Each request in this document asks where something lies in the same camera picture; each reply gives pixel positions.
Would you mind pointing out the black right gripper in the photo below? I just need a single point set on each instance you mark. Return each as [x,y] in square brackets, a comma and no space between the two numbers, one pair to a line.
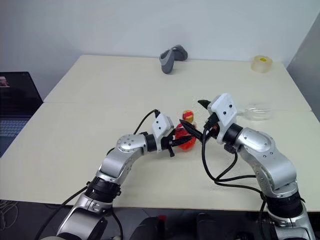
[212,125]

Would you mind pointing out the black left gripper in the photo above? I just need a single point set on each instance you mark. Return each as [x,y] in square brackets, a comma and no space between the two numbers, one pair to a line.
[166,144]

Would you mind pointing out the red orange toy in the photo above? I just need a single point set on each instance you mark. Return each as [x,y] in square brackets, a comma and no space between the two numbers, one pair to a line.
[186,147]

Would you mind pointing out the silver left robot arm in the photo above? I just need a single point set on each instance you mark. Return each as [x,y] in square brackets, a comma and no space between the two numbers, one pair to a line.
[117,162]

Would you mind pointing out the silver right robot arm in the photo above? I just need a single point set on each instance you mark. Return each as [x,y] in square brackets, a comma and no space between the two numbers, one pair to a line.
[270,162]

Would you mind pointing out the grey plastic handheld device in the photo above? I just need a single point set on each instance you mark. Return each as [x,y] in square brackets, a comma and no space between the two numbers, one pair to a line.
[168,61]

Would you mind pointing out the translucent tape roll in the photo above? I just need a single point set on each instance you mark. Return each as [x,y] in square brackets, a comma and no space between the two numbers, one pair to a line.
[261,66]

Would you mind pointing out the dark rounded shape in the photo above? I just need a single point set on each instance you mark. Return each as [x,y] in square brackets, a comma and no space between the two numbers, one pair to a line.
[150,228]

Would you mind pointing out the grey partition panel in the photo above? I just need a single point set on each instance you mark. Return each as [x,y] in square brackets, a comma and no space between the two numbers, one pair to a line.
[306,62]

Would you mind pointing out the dark open laptop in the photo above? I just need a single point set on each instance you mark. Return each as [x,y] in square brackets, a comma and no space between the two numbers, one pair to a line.
[17,100]

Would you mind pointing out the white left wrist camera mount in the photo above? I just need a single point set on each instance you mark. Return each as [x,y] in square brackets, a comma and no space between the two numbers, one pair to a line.
[162,126]

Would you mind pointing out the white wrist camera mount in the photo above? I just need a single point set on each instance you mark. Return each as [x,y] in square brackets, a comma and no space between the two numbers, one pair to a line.
[225,110]
[162,126]

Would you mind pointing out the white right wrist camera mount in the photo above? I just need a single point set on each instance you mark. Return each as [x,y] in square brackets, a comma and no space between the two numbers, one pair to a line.
[225,110]

